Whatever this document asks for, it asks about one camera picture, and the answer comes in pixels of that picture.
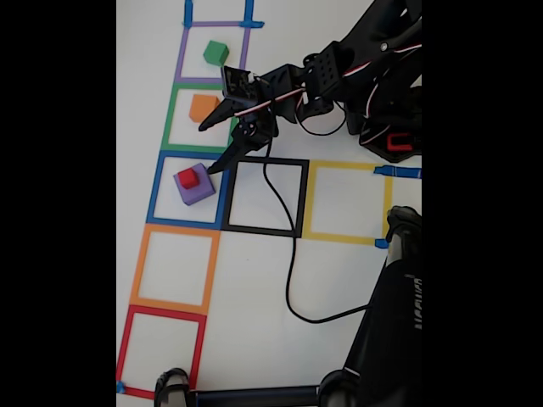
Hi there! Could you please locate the yellow square frame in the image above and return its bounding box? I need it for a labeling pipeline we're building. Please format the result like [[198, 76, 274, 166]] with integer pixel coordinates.
[[301, 159, 394, 247]]

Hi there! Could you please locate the red square frame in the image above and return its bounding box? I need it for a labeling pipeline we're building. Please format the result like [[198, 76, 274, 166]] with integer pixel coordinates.
[[116, 304, 208, 400]]

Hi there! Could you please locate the black tripod stand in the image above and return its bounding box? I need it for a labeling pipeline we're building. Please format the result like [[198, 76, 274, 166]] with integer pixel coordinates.
[[154, 205, 423, 407]]

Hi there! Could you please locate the black square frame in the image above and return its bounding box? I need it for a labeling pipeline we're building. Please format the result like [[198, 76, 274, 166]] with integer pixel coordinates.
[[220, 154, 310, 238]]

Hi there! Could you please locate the blue square frame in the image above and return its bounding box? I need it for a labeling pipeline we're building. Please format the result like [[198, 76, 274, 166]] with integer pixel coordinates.
[[146, 150, 233, 231]]

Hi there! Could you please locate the black camera cable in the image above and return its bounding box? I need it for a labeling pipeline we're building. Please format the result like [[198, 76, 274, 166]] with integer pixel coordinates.
[[262, 142, 375, 325]]

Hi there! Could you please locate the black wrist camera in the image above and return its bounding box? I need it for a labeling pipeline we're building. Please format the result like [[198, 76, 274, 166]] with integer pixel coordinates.
[[232, 112, 280, 149]]

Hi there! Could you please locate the small red cube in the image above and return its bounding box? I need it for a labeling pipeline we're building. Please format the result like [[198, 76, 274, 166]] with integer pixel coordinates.
[[176, 168, 199, 191]]

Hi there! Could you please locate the green square frame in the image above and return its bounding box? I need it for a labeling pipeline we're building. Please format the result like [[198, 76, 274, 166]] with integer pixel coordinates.
[[160, 82, 243, 154]]

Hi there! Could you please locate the green square block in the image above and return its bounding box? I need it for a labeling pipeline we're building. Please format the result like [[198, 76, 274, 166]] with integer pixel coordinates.
[[202, 40, 231, 67]]

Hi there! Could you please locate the orange square frame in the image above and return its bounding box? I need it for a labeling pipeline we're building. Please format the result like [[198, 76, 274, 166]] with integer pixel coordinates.
[[130, 223, 222, 315]]

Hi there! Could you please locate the purple square frame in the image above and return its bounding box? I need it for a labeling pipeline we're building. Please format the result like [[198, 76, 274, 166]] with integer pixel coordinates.
[[173, 20, 251, 86]]

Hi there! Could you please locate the orange square block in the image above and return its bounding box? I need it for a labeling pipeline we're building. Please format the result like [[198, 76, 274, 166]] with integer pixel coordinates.
[[188, 93, 221, 124]]

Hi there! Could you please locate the large purple square block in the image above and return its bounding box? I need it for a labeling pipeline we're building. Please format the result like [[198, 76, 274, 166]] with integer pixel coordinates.
[[172, 163, 216, 208]]

